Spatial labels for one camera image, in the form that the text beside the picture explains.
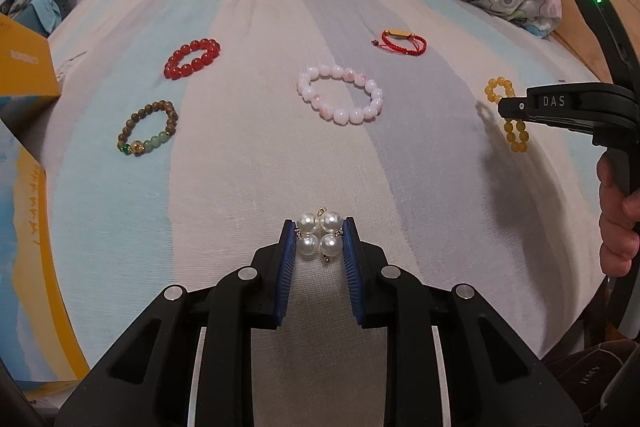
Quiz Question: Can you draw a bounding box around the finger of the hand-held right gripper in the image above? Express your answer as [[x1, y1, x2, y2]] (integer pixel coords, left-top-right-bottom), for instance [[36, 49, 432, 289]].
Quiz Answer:
[[497, 83, 601, 142]]

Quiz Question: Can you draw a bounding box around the person's right hand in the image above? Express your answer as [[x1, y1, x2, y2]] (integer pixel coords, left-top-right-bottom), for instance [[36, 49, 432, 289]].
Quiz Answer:
[[597, 154, 640, 277]]

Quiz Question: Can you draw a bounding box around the white blue cardboard box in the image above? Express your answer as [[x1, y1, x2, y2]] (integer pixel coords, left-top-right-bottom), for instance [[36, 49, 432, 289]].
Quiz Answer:
[[0, 14, 92, 393]]

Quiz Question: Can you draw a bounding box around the striped bed sheet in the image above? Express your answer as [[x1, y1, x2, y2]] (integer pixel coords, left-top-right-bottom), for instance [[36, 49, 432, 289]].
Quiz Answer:
[[0, 0, 621, 427]]

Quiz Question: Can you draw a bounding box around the yellow bead bracelet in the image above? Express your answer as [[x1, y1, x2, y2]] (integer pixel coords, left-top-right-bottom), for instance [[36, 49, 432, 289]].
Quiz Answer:
[[483, 77, 530, 154]]

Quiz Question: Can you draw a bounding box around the red cord gold tube bracelet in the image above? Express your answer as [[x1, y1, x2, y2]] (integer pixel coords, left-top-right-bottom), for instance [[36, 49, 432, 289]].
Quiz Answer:
[[371, 29, 429, 56]]

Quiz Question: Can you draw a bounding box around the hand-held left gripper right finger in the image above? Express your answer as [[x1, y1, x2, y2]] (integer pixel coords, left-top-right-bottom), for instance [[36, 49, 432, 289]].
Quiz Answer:
[[342, 217, 586, 427]]

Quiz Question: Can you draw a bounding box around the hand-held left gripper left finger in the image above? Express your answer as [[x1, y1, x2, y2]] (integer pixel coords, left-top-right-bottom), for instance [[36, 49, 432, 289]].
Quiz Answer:
[[55, 219, 301, 427]]

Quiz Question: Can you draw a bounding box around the brown green bead bracelet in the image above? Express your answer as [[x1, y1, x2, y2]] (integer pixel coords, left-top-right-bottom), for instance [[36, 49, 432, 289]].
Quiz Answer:
[[118, 100, 179, 156]]

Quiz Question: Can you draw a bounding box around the red bead bracelet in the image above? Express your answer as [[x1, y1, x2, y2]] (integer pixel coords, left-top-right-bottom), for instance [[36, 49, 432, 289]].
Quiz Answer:
[[163, 38, 222, 81]]

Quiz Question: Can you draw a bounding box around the blue cloth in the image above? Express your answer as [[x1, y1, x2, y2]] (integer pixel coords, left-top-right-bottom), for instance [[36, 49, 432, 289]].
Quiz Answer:
[[12, 0, 62, 36]]

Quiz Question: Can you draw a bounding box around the white pearl bracelet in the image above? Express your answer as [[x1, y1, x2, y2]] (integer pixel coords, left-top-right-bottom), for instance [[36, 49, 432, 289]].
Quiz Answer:
[[295, 206, 347, 265]]

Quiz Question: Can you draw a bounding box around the pink white bead bracelet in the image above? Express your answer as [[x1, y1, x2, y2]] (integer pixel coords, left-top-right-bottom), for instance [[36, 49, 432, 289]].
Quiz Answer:
[[296, 64, 385, 126]]

